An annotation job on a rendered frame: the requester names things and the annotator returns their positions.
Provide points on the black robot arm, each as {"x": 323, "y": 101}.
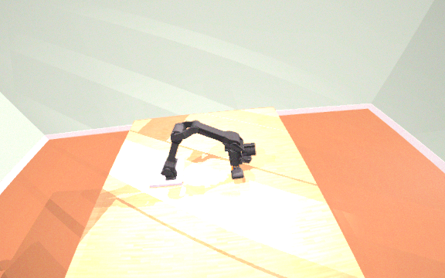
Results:
{"x": 232, "y": 141}

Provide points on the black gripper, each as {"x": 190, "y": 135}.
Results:
{"x": 238, "y": 172}

